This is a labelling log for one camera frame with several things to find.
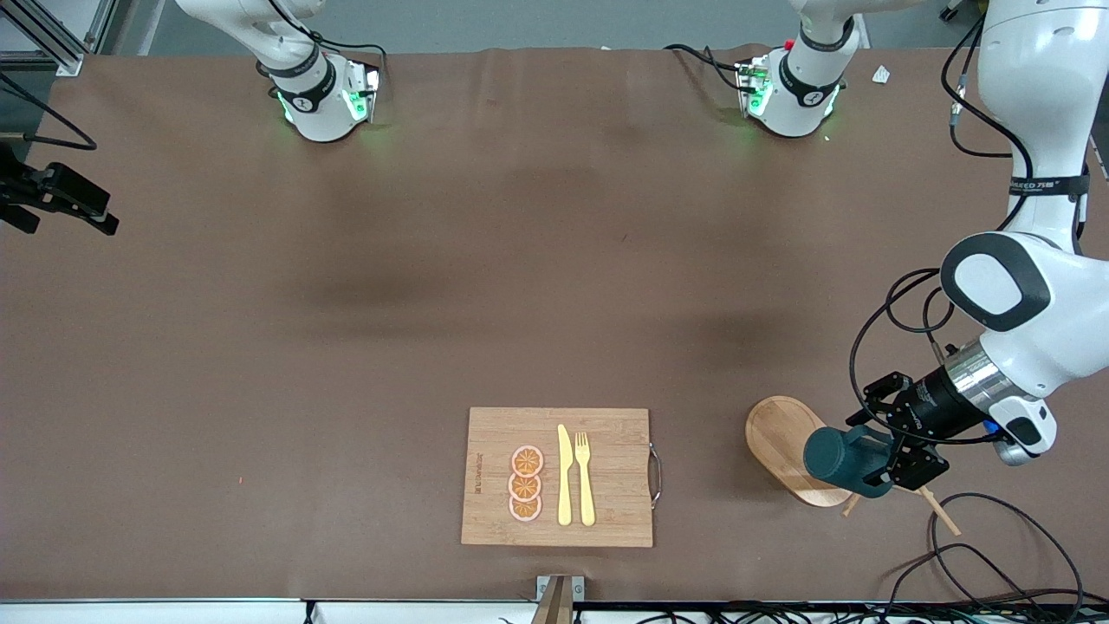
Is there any dark teal ribbed cup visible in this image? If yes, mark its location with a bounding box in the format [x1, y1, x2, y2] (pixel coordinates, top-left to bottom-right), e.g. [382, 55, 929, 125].
[803, 424, 898, 499]

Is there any wooden mug tree rack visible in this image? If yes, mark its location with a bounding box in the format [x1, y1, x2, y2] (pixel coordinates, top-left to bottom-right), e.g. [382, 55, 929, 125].
[744, 395, 963, 537]

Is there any brown table cover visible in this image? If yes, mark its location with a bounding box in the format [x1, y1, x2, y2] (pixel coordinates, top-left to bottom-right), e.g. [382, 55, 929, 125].
[0, 43, 1109, 604]

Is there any bamboo cutting board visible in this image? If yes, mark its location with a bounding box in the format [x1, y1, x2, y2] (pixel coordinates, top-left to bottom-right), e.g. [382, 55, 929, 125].
[460, 406, 664, 549]

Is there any yellow plastic fork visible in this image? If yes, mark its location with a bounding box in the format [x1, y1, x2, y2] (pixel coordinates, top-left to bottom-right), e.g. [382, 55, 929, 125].
[574, 431, 598, 529]

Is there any yellow plastic knife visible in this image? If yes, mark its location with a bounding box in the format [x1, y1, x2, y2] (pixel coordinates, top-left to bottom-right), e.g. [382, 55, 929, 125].
[556, 423, 574, 528]

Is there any black left arm wrist cable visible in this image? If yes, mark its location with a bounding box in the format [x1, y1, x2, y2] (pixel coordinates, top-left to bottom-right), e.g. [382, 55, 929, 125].
[847, 16, 1039, 445]

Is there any black arm wrist cable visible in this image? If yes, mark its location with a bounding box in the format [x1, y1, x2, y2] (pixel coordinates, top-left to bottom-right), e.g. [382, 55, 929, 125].
[0, 73, 100, 152]
[847, 16, 1039, 445]

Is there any black looped floor cable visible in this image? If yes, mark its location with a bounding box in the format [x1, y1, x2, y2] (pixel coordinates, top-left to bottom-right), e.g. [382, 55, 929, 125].
[882, 546, 1084, 621]
[930, 491, 1086, 621]

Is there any black right arm wrist cable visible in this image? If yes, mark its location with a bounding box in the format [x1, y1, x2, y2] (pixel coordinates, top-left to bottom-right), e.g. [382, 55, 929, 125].
[0, 73, 100, 152]

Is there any aluminium frame post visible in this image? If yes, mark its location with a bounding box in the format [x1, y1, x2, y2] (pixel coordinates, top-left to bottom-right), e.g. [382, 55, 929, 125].
[0, 0, 119, 78]

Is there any black right arm base cable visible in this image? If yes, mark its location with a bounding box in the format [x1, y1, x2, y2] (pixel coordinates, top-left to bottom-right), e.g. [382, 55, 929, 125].
[260, 0, 388, 68]

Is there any black arm base cable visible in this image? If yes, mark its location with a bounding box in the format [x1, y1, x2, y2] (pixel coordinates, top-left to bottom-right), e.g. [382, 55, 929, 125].
[664, 42, 748, 93]
[260, 0, 388, 68]

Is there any metal bracket with post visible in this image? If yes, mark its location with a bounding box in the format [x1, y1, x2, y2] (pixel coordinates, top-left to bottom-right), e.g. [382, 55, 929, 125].
[530, 574, 587, 624]

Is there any black left arm base cable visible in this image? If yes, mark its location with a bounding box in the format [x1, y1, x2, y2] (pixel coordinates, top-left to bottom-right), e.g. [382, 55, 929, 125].
[664, 42, 748, 93]

